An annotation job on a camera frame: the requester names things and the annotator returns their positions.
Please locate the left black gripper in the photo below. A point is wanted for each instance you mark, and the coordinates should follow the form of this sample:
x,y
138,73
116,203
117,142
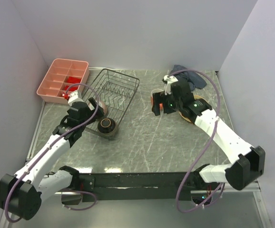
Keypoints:
x,y
93,103

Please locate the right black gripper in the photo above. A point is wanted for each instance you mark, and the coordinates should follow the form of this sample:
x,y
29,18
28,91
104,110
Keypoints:
x,y
160,97

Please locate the orange ceramic mug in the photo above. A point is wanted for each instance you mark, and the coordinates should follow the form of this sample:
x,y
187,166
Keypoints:
x,y
157,90

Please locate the red patterned white bowl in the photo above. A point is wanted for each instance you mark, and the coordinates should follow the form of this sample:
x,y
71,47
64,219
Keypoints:
x,y
103,106

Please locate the black glazed bowl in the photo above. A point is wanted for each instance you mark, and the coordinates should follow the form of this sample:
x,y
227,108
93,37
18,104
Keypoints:
x,y
107,127

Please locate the yellow plate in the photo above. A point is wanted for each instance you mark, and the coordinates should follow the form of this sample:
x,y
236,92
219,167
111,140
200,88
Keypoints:
x,y
193,109

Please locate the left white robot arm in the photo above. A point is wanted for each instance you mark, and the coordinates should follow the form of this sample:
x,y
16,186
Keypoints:
x,y
22,193

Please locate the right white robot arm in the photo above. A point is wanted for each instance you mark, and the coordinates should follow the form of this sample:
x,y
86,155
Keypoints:
x,y
246,163

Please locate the pink plastic divided organizer tray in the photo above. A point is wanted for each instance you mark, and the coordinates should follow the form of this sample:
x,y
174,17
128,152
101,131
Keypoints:
x,y
54,82

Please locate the grey-blue crumpled cloth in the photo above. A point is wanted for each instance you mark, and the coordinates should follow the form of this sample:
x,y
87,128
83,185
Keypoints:
x,y
192,78

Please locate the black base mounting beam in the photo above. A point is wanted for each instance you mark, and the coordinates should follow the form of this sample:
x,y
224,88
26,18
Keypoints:
x,y
130,186

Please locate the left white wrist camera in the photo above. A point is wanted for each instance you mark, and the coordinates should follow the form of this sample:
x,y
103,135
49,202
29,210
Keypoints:
x,y
73,97

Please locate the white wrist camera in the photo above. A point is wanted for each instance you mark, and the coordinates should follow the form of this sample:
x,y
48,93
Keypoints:
x,y
168,81
73,97

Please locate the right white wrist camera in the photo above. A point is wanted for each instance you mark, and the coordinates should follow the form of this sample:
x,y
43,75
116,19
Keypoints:
x,y
168,81

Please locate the black wire dish rack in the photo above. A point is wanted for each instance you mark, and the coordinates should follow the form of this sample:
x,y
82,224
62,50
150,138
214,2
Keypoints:
x,y
116,89

